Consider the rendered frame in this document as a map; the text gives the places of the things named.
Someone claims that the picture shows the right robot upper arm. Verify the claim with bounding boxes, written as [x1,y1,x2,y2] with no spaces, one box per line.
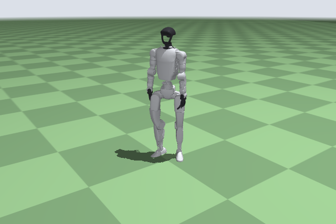
[148,48,157,76]

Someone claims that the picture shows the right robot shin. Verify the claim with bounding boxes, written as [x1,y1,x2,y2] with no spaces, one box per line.
[154,125,165,151]

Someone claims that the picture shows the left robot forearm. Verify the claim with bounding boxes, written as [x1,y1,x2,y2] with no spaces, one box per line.
[179,73,187,98]

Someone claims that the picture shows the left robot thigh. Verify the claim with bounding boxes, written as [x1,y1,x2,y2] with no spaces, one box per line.
[174,91,185,129]

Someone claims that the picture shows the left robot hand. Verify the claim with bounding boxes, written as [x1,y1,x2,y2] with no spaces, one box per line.
[177,94,186,110]

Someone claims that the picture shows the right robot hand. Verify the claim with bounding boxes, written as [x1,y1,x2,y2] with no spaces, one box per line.
[147,89,153,100]

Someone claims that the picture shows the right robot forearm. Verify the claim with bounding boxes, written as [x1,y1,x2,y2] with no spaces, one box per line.
[146,74,154,91]

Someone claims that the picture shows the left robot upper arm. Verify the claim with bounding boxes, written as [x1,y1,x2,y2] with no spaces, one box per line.
[176,50,187,80]

